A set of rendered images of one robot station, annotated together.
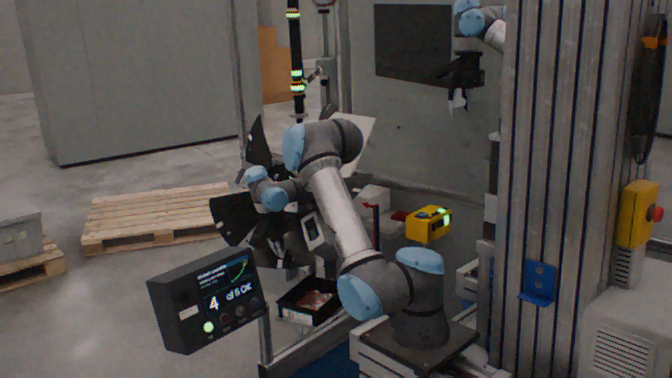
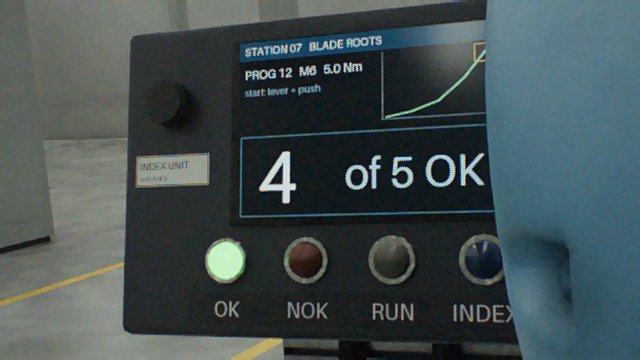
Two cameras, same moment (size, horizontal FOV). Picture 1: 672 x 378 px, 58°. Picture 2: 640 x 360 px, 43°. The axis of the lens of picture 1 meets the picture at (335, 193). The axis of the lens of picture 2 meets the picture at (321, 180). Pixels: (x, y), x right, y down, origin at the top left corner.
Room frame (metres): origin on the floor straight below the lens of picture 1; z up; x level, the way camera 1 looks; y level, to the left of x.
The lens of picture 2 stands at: (1.16, -0.13, 1.22)
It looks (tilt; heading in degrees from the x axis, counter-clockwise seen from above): 8 degrees down; 65
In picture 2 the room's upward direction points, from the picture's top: 5 degrees counter-clockwise
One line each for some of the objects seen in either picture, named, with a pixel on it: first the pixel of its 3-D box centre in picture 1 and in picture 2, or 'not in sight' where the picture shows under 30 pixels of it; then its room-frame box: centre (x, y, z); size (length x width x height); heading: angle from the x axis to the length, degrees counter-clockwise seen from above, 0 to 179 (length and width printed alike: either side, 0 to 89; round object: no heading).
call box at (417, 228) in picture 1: (428, 225); not in sight; (2.12, -0.35, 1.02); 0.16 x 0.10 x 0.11; 136
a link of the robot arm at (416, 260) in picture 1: (417, 276); not in sight; (1.35, -0.20, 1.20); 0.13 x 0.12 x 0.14; 118
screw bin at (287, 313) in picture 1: (313, 300); not in sight; (1.90, 0.09, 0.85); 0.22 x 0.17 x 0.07; 150
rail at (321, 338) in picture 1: (362, 314); not in sight; (1.83, -0.07, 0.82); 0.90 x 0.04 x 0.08; 136
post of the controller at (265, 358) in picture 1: (264, 333); not in sight; (1.52, 0.22, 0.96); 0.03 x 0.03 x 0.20; 46
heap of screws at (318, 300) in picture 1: (313, 305); not in sight; (1.89, 0.10, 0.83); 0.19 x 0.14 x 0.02; 150
